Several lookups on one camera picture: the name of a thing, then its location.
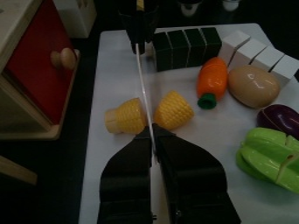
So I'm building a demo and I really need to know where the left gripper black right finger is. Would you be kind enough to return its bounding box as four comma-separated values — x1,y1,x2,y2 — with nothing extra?
151,122,243,224

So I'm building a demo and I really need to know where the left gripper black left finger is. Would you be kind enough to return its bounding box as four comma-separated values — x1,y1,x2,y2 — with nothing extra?
98,125,155,224

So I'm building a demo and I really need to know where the white toy cleaver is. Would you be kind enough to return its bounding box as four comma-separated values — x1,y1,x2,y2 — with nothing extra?
134,43,161,165

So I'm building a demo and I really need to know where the green toy bell pepper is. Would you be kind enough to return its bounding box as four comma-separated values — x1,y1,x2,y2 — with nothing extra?
235,127,299,195

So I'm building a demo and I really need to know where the purple toy eggplant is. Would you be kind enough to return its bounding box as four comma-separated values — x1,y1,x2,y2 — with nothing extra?
257,103,299,140

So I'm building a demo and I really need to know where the orange toy carrot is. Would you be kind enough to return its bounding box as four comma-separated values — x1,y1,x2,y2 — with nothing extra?
197,56,230,110

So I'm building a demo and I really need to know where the beige toy potato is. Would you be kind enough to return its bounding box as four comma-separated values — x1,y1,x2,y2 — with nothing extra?
227,64,282,109

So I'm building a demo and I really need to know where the white cutting board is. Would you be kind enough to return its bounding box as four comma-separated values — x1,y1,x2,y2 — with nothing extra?
78,23,299,224

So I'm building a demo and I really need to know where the dark green sliced toy block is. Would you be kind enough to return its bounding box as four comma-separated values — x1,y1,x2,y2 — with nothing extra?
151,26,223,73

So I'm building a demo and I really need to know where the white sliced toy block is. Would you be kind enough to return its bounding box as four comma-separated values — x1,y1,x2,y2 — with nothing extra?
218,30,299,88

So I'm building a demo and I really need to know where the wooden box with red drawer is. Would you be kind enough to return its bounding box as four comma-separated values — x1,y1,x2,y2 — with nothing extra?
0,0,82,141

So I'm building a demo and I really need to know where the black oblong object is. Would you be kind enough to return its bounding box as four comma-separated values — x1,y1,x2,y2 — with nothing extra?
116,3,161,55

